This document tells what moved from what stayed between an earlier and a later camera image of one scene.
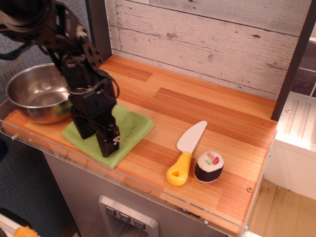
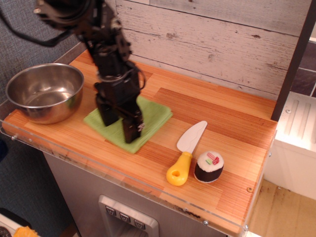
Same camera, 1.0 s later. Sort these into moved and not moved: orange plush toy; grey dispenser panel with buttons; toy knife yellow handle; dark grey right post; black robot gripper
Moved: black robot gripper
Not moved: orange plush toy; dark grey right post; grey dispenser panel with buttons; toy knife yellow handle
